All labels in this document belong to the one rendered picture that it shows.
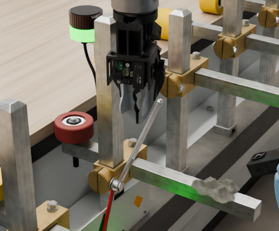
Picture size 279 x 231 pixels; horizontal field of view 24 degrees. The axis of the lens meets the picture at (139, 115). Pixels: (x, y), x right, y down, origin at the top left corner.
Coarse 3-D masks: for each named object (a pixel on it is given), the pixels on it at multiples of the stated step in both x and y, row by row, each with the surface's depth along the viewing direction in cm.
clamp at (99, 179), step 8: (128, 152) 132; (144, 152) 134; (96, 168) 127; (104, 168) 126; (112, 168) 126; (120, 168) 127; (88, 176) 127; (96, 176) 126; (104, 176) 125; (112, 176) 126; (128, 176) 131; (96, 184) 127; (104, 184) 126; (104, 192) 126
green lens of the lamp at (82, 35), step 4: (72, 28) 117; (72, 32) 117; (76, 32) 116; (80, 32) 116; (84, 32) 116; (88, 32) 116; (92, 32) 116; (72, 36) 117; (76, 36) 117; (80, 36) 116; (84, 36) 116; (88, 36) 116; (92, 36) 116; (76, 40) 117; (80, 40) 117; (84, 40) 116; (88, 40) 116; (92, 40) 117
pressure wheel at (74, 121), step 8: (72, 112) 139; (80, 112) 139; (56, 120) 136; (64, 120) 136; (72, 120) 135; (80, 120) 136; (88, 120) 136; (56, 128) 134; (64, 128) 133; (72, 128) 133; (80, 128) 133; (88, 128) 134; (56, 136) 135; (64, 136) 133; (72, 136) 133; (80, 136) 133; (88, 136) 135
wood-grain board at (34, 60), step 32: (0, 0) 204; (32, 0) 204; (64, 0) 204; (96, 0) 204; (160, 0) 204; (192, 0) 204; (0, 32) 181; (32, 32) 181; (64, 32) 181; (0, 64) 162; (32, 64) 162; (64, 64) 162; (0, 96) 147; (32, 96) 147; (64, 96) 147; (32, 128) 134
